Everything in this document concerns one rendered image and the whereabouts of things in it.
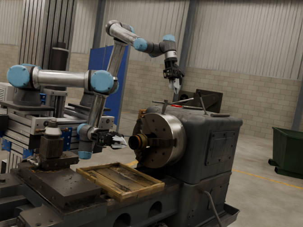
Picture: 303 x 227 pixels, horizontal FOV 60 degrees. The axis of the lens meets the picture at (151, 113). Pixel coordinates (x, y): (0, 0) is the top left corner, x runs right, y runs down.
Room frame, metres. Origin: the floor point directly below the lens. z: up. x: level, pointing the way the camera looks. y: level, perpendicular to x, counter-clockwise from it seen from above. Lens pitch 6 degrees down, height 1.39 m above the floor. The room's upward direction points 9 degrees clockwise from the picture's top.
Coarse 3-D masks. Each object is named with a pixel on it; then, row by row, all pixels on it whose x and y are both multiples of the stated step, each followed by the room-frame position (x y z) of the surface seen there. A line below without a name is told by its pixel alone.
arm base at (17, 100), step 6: (18, 90) 1.50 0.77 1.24; (24, 90) 1.48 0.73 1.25; (30, 90) 1.49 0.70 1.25; (36, 90) 1.52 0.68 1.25; (18, 96) 1.48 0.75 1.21; (24, 96) 1.48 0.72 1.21; (30, 96) 1.49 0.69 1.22; (36, 96) 1.52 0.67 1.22; (18, 102) 1.47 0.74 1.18; (24, 102) 1.47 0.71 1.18; (30, 102) 1.48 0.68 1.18; (36, 102) 1.51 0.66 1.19
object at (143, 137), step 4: (132, 136) 1.37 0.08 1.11; (136, 136) 1.36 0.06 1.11; (140, 136) 1.37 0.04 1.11; (144, 136) 1.39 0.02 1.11; (132, 140) 1.40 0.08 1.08; (136, 140) 1.35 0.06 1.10; (140, 140) 1.36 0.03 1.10; (144, 140) 1.37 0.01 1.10; (132, 144) 1.40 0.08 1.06; (136, 144) 1.42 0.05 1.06; (140, 144) 1.35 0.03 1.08; (144, 144) 1.37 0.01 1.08; (132, 148) 1.36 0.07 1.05; (136, 148) 1.35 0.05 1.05; (140, 148) 1.36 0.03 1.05; (144, 148) 1.39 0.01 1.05
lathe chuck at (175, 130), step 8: (152, 120) 1.48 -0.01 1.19; (160, 120) 1.45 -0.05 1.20; (168, 120) 1.43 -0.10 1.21; (136, 128) 1.56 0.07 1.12; (152, 128) 1.48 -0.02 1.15; (160, 128) 1.44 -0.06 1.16; (168, 128) 1.41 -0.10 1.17; (176, 128) 1.43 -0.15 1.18; (152, 136) 1.55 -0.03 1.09; (160, 136) 1.44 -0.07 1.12; (168, 136) 1.40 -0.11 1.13; (176, 136) 1.40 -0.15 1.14; (176, 144) 1.40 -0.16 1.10; (152, 152) 1.46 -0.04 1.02; (160, 152) 1.42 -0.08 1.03; (168, 152) 1.39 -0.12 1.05; (176, 152) 1.40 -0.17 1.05; (152, 160) 1.46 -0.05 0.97; (160, 160) 1.42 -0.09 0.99; (168, 160) 1.39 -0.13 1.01
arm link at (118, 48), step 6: (120, 24) 1.90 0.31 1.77; (126, 24) 1.97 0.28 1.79; (132, 30) 1.98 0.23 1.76; (120, 42) 1.95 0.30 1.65; (114, 48) 1.98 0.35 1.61; (120, 48) 1.97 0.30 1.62; (114, 54) 1.98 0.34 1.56; (120, 54) 1.99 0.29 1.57; (114, 60) 1.98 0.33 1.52; (120, 60) 2.01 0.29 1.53; (108, 66) 2.01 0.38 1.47; (114, 66) 1.99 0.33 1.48; (114, 72) 2.00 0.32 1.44; (114, 78) 2.01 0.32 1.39; (114, 84) 2.02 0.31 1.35; (114, 90) 2.04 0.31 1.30
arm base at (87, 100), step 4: (84, 92) 1.92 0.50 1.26; (84, 96) 1.91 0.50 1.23; (88, 96) 1.90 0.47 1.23; (92, 96) 1.90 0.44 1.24; (84, 100) 1.89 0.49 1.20; (88, 100) 1.89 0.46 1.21; (92, 100) 1.90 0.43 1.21; (80, 104) 1.91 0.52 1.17; (84, 104) 1.89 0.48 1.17; (88, 104) 1.88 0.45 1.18
